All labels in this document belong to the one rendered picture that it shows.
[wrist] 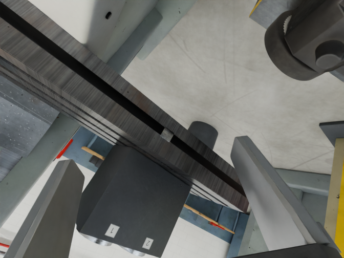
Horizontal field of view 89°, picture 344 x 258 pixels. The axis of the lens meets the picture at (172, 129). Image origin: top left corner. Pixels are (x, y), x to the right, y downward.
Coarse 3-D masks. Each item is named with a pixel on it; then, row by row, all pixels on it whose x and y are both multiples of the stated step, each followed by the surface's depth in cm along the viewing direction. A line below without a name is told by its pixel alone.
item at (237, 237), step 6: (240, 216) 639; (246, 216) 622; (240, 222) 626; (246, 222) 610; (240, 228) 613; (234, 234) 616; (240, 234) 601; (234, 240) 604; (240, 240) 591; (234, 246) 593; (240, 246) 579; (228, 252) 596; (234, 252) 581
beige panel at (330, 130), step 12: (324, 132) 136; (336, 132) 130; (336, 144) 133; (336, 156) 128; (336, 168) 124; (336, 180) 120; (336, 192) 116; (336, 204) 113; (336, 216) 110; (336, 228) 106; (336, 240) 103
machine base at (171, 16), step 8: (160, 0) 89; (168, 0) 87; (176, 0) 85; (184, 0) 83; (192, 0) 82; (160, 8) 93; (168, 8) 91; (176, 8) 89; (184, 8) 87; (168, 16) 95; (176, 16) 92; (160, 24) 101; (168, 24) 99; (160, 32) 106; (168, 32) 105; (152, 40) 115; (160, 40) 113; (144, 48) 124; (152, 48) 121; (144, 56) 132
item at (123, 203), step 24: (120, 168) 37; (144, 168) 41; (96, 192) 37; (120, 192) 37; (144, 192) 41; (168, 192) 45; (96, 216) 34; (120, 216) 37; (144, 216) 40; (168, 216) 44; (96, 240) 36; (120, 240) 37; (144, 240) 40
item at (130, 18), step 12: (132, 0) 40; (144, 0) 54; (156, 0) 80; (132, 12) 50; (144, 12) 73; (120, 24) 47; (132, 24) 65; (120, 36) 61; (108, 48) 55; (108, 60) 76
